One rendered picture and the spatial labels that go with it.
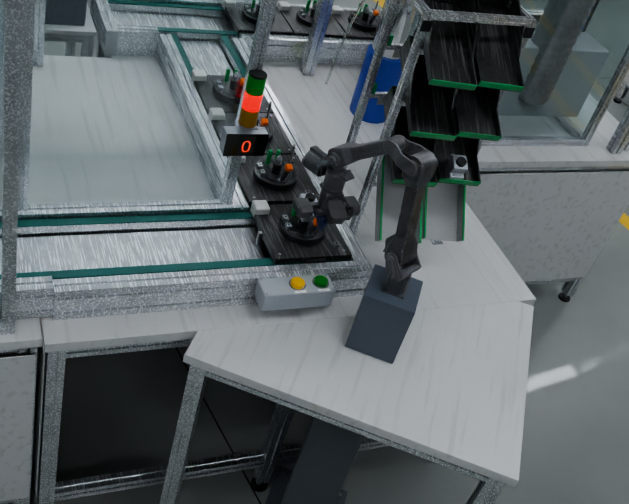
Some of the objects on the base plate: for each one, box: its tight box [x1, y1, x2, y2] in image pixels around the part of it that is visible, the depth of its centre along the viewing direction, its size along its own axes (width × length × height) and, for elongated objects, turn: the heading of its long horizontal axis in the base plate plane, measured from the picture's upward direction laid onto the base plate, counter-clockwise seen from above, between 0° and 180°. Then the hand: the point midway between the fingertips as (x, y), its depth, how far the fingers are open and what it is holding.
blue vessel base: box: [350, 43, 402, 124], centre depth 325 cm, size 16×16×27 cm
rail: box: [52, 258, 373, 320], centre depth 231 cm, size 6×89×11 cm, turn 94°
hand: (322, 220), depth 235 cm, fingers closed
